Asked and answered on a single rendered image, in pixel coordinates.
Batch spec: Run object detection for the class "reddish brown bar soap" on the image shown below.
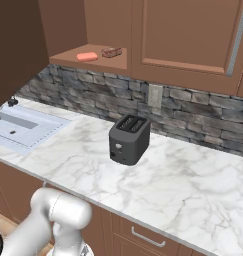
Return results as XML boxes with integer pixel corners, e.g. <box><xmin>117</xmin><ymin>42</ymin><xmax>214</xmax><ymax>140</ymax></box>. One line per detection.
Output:
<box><xmin>101</xmin><ymin>46</ymin><xmax>123</xmax><ymax>60</ymax></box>

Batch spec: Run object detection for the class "orange bar soap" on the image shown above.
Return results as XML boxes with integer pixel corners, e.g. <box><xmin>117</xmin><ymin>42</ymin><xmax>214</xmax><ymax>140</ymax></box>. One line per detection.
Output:
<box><xmin>76</xmin><ymin>51</ymin><xmax>99</xmax><ymax>63</ymax></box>

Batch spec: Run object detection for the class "white sink basin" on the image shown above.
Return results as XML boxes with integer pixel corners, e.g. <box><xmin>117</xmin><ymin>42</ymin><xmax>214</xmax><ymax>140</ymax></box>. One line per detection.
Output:
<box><xmin>0</xmin><ymin>103</ymin><xmax>73</xmax><ymax>156</ymax></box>

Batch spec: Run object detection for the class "closed brown cabinet door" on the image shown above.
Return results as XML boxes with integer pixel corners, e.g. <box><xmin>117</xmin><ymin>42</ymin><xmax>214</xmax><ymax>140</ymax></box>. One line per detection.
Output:
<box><xmin>130</xmin><ymin>0</ymin><xmax>243</xmax><ymax>97</ymax></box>

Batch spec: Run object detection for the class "brown base cabinet door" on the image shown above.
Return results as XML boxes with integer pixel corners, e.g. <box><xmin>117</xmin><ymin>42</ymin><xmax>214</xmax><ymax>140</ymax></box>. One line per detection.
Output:
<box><xmin>0</xmin><ymin>159</ymin><xmax>45</xmax><ymax>225</ymax></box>

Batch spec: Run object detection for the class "open brown cabinet door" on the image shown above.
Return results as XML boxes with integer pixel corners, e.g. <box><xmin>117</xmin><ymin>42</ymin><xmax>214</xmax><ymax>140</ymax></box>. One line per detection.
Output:
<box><xmin>0</xmin><ymin>0</ymin><xmax>50</xmax><ymax>108</ymax></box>

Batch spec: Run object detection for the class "dark grey toaster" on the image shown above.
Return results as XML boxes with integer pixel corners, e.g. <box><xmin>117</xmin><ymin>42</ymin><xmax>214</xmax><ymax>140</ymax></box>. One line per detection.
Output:
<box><xmin>108</xmin><ymin>114</ymin><xmax>152</xmax><ymax>167</ymax></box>

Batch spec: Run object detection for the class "dark tap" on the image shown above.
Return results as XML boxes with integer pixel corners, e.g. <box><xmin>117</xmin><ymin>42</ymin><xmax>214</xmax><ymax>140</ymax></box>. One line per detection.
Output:
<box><xmin>7</xmin><ymin>96</ymin><xmax>20</xmax><ymax>108</ymax></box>

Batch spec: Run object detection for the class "brown drawer front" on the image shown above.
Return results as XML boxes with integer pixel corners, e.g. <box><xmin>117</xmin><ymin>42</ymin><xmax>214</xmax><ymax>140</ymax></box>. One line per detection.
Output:
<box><xmin>118</xmin><ymin>214</ymin><xmax>181</xmax><ymax>256</ymax></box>

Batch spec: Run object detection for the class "beige wall outlet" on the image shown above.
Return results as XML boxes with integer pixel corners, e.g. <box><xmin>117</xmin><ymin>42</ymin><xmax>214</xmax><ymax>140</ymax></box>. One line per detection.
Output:
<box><xmin>147</xmin><ymin>83</ymin><xmax>164</xmax><ymax>109</ymax></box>

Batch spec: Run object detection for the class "brown wall cabinet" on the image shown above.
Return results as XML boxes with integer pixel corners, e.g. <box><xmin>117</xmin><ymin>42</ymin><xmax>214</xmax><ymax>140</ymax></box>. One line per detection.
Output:
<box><xmin>37</xmin><ymin>0</ymin><xmax>133</xmax><ymax>78</ymax></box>

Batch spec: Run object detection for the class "silver drawer handle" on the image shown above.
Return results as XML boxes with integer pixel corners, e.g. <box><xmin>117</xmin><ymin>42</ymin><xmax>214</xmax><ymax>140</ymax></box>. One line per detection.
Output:
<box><xmin>130</xmin><ymin>226</ymin><xmax>167</xmax><ymax>249</ymax></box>

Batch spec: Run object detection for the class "grey cabinet door handle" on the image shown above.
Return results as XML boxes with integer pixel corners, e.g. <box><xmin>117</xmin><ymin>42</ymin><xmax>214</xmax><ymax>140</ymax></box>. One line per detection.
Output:
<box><xmin>226</xmin><ymin>0</ymin><xmax>243</xmax><ymax>77</ymax></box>

